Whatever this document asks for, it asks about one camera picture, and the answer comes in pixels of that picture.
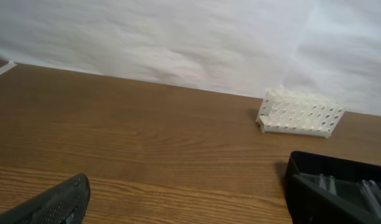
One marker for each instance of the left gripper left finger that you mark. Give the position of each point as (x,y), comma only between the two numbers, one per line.
(47,205)

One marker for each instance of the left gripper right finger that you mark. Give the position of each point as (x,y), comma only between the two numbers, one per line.
(318,210)

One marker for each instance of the black tray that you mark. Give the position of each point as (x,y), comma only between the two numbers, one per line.
(333,163)

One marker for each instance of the white test tube rack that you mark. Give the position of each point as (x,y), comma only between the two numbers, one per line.
(299,99)

